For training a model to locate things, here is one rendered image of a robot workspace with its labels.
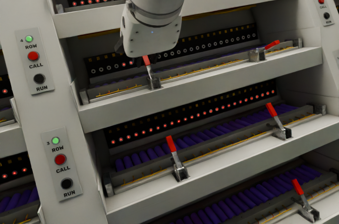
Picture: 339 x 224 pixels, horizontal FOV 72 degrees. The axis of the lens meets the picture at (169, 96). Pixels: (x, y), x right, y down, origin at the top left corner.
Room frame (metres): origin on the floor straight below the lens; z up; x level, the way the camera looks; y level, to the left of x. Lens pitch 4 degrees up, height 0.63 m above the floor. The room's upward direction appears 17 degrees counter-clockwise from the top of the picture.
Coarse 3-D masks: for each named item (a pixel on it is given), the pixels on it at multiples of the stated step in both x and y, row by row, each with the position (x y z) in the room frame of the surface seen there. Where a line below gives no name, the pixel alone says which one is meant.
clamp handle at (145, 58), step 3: (144, 57) 0.50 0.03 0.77; (147, 57) 0.50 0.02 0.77; (144, 60) 0.50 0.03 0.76; (147, 60) 0.50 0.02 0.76; (144, 63) 0.50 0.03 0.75; (147, 63) 0.49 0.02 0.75; (147, 66) 0.49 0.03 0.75; (150, 66) 0.50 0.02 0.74; (147, 69) 0.49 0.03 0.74; (150, 69) 0.49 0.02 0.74; (150, 72) 0.49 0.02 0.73; (150, 75) 0.49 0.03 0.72; (153, 75) 0.49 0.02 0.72; (150, 78) 0.49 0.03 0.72; (153, 78) 0.49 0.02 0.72
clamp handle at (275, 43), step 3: (273, 42) 0.49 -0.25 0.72; (276, 42) 0.49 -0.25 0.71; (279, 42) 0.49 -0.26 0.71; (267, 45) 0.51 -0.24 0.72; (270, 45) 0.50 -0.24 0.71; (273, 45) 0.50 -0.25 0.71; (258, 48) 0.55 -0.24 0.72; (264, 48) 0.53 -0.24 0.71; (267, 48) 0.52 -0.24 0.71; (270, 48) 0.52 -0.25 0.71; (258, 51) 0.56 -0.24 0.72; (261, 51) 0.54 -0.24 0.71
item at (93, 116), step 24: (216, 48) 0.71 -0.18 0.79; (312, 48) 0.59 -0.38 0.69; (120, 72) 0.62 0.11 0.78; (216, 72) 0.53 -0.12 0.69; (240, 72) 0.53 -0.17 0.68; (264, 72) 0.55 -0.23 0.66; (288, 72) 0.57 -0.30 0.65; (120, 96) 0.48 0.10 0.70; (144, 96) 0.46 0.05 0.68; (168, 96) 0.48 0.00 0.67; (192, 96) 0.50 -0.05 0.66; (96, 120) 0.44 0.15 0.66; (120, 120) 0.46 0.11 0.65
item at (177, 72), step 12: (276, 48) 0.63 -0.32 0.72; (288, 48) 0.64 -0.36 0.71; (216, 60) 0.58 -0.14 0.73; (228, 60) 0.59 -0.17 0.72; (240, 60) 0.58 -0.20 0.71; (168, 72) 0.55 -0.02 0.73; (180, 72) 0.56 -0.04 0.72; (192, 72) 0.55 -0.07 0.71; (108, 84) 0.52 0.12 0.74; (120, 84) 0.52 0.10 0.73; (132, 84) 0.53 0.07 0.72; (144, 84) 0.53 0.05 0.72; (96, 96) 0.49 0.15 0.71
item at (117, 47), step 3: (120, 39) 0.41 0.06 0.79; (117, 42) 0.42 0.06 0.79; (120, 42) 0.41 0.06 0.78; (117, 45) 0.42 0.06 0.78; (120, 45) 0.41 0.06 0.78; (123, 45) 0.41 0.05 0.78; (117, 48) 0.42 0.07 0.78; (120, 48) 0.42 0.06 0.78; (123, 48) 0.42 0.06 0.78; (117, 51) 0.43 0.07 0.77; (120, 51) 0.43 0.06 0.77; (123, 51) 0.43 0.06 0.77
